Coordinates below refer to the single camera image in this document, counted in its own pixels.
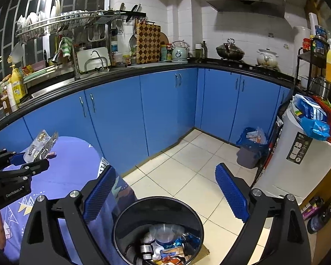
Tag black metal rack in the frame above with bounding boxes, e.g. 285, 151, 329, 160
295, 36, 331, 100

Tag blue foil snack bag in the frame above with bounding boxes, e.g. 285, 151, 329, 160
179, 232, 202, 256

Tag blue kitchen cabinets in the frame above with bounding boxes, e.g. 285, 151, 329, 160
0, 66, 293, 172

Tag steel sink faucet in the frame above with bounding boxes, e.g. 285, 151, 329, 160
51, 37, 82, 80

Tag black kitchen countertop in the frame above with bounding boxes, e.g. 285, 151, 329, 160
0, 58, 304, 138

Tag steel dish rack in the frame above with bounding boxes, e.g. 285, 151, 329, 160
16, 9, 147, 43

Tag blue plastic packet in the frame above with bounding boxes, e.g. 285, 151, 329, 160
292, 94, 331, 141

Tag dark glass bottles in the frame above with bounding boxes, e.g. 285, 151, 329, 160
195, 41, 208, 59

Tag purple bottle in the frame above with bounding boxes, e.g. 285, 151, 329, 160
302, 196, 324, 221

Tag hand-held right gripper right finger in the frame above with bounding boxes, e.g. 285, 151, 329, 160
215, 163, 312, 265

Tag grey bin with blue bag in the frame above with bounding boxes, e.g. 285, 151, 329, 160
236, 127, 269, 169

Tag small black white can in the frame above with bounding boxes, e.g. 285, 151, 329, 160
140, 243, 154, 260

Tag white ceramic pot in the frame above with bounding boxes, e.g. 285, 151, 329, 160
256, 48, 279, 67

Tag white tall appliance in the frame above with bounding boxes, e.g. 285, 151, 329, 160
255, 108, 331, 199

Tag checkered wooden cutting board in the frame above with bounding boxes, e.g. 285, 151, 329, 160
136, 22, 161, 64

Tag yellow detergent bottle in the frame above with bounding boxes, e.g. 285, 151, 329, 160
10, 65, 26, 104

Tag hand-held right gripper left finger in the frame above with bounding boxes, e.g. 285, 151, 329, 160
19, 165, 118, 265

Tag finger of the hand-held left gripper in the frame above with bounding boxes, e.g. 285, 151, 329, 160
8, 151, 28, 167
22, 158, 50, 176

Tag pale green kettle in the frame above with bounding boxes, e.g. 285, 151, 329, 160
171, 41, 188, 62

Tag dark wok with lid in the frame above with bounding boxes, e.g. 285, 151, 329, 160
216, 38, 245, 60

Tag steel pot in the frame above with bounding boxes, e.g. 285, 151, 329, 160
309, 76, 331, 100

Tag black round trash bin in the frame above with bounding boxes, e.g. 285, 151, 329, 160
112, 197, 203, 265

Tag clear silver blister pack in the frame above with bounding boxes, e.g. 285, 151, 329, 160
24, 129, 59, 163

